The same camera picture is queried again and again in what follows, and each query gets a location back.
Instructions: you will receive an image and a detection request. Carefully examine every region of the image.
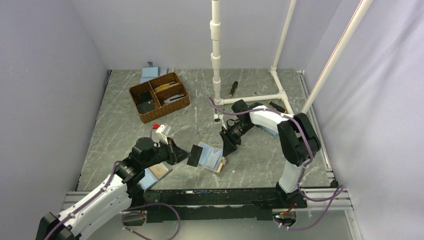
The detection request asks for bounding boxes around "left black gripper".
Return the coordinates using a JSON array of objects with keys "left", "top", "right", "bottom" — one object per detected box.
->
[{"left": 143, "top": 136, "right": 191, "bottom": 168}]

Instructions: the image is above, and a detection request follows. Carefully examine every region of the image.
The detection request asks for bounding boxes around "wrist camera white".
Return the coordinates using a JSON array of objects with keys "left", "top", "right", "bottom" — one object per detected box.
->
[
  {"left": 212, "top": 113, "right": 225, "bottom": 126},
  {"left": 151, "top": 123, "right": 171, "bottom": 144}
]

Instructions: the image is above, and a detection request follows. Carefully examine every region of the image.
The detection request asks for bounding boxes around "black item in basket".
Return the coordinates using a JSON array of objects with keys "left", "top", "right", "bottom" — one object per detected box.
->
[{"left": 136, "top": 91, "right": 156, "bottom": 114}]

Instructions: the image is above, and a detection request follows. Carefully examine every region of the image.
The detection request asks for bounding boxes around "blue card holder at back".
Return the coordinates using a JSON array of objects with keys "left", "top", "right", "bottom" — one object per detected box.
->
[{"left": 139, "top": 61, "right": 175, "bottom": 84}]

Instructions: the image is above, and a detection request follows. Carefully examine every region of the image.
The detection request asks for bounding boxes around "brown wicker divided basket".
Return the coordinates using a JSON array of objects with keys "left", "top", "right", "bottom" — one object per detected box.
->
[{"left": 129, "top": 72, "right": 190, "bottom": 124}]

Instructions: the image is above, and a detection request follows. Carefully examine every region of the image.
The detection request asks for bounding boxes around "gold credit card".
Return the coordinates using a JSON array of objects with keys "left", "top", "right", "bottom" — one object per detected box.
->
[{"left": 154, "top": 81, "right": 179, "bottom": 93}]

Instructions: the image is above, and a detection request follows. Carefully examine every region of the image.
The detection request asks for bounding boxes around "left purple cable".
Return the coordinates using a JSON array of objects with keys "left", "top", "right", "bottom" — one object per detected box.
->
[{"left": 43, "top": 127, "right": 181, "bottom": 240}]

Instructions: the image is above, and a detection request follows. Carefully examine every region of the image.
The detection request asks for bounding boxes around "blue orange card holder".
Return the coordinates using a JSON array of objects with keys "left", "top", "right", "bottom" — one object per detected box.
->
[{"left": 139, "top": 162, "right": 173, "bottom": 191}]

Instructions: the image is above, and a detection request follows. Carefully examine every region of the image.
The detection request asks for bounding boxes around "black orange screwdriver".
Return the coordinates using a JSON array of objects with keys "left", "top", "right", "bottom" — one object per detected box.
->
[{"left": 228, "top": 81, "right": 239, "bottom": 98}]

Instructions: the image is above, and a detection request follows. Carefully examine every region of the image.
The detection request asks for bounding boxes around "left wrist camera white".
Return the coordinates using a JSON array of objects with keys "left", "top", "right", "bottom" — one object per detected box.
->
[{"left": 151, "top": 123, "right": 171, "bottom": 144}]

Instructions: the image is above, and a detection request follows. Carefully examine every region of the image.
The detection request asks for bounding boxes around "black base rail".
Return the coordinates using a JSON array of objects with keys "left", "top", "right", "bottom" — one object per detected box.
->
[{"left": 129, "top": 186, "right": 308, "bottom": 223}]

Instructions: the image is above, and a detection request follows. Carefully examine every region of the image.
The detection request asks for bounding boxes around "silver grey vip card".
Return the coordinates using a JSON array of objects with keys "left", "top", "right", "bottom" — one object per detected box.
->
[{"left": 164, "top": 94, "right": 185, "bottom": 105}]

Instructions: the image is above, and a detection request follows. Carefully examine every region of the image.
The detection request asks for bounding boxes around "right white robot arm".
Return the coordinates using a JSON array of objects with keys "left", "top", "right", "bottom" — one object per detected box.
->
[{"left": 219, "top": 100, "right": 321, "bottom": 208}]

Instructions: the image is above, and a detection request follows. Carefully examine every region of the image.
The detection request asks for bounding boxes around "tan blue card holder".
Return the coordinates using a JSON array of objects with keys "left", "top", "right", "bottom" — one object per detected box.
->
[{"left": 198, "top": 141, "right": 227, "bottom": 173}]

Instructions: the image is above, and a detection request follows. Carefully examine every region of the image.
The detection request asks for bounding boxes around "black credit card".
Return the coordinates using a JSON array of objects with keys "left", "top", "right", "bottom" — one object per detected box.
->
[{"left": 186, "top": 144, "right": 203, "bottom": 168}]

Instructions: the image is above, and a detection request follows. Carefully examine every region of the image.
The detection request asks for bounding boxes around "white pvc pipe frame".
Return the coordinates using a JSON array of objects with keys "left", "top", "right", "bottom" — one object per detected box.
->
[{"left": 200, "top": 0, "right": 372, "bottom": 112}]

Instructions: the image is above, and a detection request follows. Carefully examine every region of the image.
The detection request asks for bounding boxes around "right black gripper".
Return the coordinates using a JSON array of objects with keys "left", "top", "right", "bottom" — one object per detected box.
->
[{"left": 220, "top": 120, "right": 256, "bottom": 157}]

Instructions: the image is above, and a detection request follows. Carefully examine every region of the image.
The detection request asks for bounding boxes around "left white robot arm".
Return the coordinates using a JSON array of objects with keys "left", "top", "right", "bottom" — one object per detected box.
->
[{"left": 35, "top": 137, "right": 190, "bottom": 240}]

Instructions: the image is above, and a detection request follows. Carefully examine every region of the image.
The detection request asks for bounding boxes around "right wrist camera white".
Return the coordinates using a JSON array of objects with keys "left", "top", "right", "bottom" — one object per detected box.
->
[{"left": 212, "top": 113, "right": 225, "bottom": 126}]

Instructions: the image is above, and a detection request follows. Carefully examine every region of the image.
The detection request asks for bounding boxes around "blue open card holder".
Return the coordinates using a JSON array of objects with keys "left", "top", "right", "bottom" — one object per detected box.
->
[{"left": 260, "top": 125, "right": 279, "bottom": 137}]

